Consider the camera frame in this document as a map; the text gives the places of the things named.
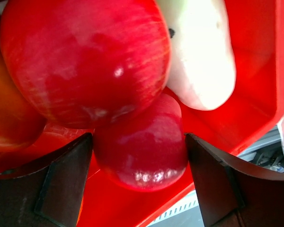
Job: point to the red plastic tray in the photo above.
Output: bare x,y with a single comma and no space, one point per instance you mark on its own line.
257,103

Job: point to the white radish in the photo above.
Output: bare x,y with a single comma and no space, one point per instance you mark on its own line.
203,71

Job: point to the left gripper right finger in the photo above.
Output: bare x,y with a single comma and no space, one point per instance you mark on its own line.
232,192

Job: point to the aluminium mounting rail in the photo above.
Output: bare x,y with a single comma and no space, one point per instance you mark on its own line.
271,137

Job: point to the red orange mango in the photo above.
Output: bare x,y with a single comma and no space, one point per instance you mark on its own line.
20,123

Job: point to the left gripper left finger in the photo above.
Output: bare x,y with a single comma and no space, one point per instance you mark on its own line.
48,191

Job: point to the white slotted cable duct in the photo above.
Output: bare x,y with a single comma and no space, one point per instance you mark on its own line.
188,202

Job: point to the red apple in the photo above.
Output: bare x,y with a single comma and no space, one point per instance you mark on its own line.
146,153

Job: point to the red tomato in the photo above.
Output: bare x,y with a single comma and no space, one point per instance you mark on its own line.
86,63

